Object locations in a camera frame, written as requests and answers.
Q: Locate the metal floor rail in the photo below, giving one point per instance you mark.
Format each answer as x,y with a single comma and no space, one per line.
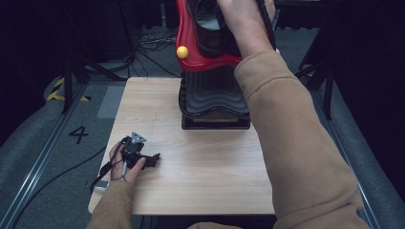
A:
35,165
356,171

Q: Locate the red and black shoe polisher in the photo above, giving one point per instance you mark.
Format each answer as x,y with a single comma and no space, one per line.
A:
211,92

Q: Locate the person's left hand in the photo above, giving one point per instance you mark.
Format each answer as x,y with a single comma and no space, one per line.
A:
127,173

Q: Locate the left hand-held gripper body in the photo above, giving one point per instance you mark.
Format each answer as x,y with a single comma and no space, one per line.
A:
133,148

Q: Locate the person's right hand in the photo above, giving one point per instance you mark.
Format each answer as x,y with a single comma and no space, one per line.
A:
245,22

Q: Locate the black tripod stand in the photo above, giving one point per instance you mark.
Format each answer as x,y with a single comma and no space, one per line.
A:
321,73
76,66

